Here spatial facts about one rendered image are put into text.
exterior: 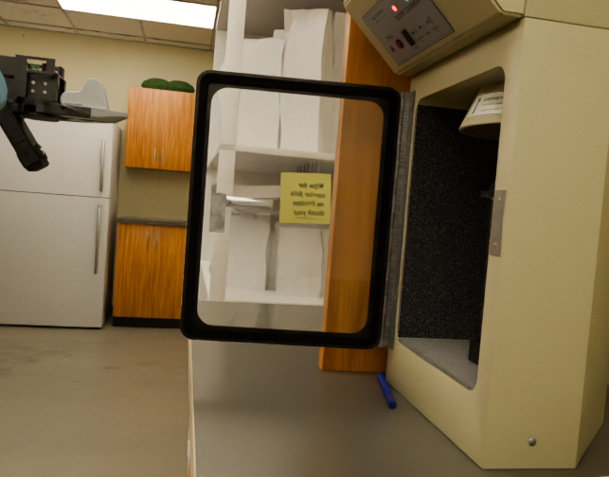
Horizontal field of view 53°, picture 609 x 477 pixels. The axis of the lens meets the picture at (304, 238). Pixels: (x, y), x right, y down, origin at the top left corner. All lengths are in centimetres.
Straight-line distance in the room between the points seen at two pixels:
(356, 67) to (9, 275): 490
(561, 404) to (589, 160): 26
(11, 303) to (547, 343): 526
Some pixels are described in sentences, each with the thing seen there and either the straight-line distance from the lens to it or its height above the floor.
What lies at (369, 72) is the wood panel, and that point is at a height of 142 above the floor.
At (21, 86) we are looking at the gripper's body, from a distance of 96.
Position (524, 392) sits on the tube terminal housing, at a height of 102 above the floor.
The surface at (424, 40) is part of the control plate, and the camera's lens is 83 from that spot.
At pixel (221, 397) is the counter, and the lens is 85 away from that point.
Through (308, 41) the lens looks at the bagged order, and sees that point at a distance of 195.
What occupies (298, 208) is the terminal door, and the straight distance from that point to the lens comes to 92.
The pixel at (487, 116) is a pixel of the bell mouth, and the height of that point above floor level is 132.
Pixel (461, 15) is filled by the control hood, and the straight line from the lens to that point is 74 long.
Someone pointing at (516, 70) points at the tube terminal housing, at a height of 136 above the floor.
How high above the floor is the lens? 120
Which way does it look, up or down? 3 degrees down
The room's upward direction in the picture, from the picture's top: 4 degrees clockwise
